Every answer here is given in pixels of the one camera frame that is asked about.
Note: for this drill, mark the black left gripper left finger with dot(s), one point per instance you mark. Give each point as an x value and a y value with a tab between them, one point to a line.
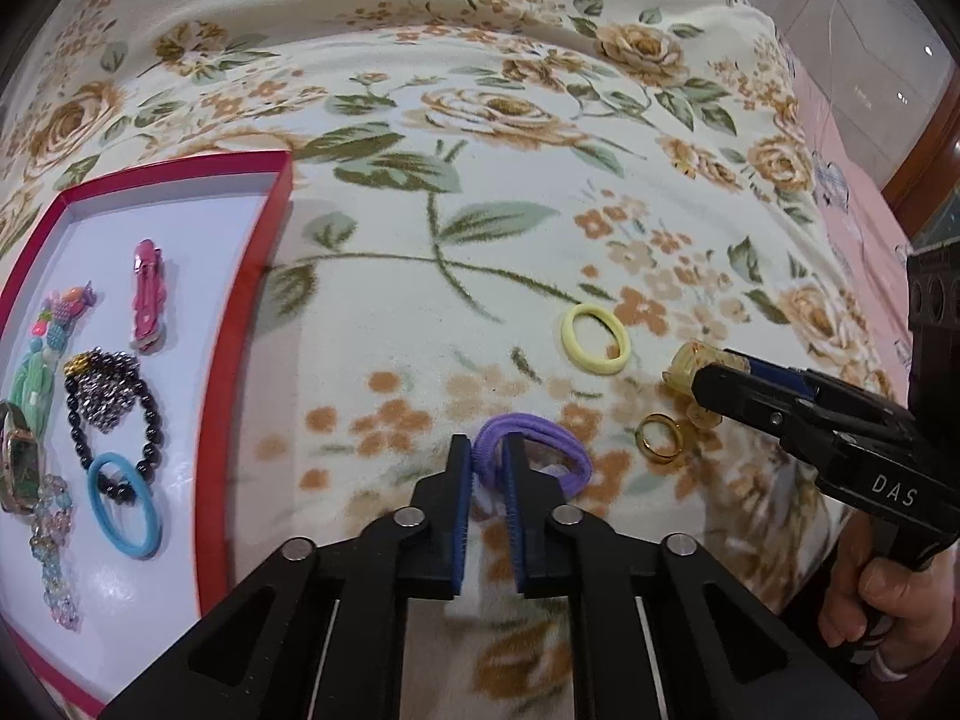
318	631

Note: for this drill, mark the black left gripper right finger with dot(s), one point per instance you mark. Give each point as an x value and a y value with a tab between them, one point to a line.
658	630

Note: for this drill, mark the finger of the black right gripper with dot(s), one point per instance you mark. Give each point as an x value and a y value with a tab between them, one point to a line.
772	412
756	376

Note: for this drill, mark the yellow hair claw clip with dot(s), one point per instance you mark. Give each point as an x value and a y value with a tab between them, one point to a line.
690	358

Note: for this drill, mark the pink hair clip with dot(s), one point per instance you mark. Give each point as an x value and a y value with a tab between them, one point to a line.
149	296

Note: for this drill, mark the right hand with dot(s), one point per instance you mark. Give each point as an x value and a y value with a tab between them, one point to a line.
920	604

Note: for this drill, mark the pink bed sheet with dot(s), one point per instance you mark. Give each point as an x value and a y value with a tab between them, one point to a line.
867	240

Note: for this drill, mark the floral blanket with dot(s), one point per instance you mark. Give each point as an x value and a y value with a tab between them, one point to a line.
498	206

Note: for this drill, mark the red shallow box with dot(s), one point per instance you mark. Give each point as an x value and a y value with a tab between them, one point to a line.
127	547

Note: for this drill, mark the wooden door frame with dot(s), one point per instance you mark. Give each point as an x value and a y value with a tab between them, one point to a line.
924	180

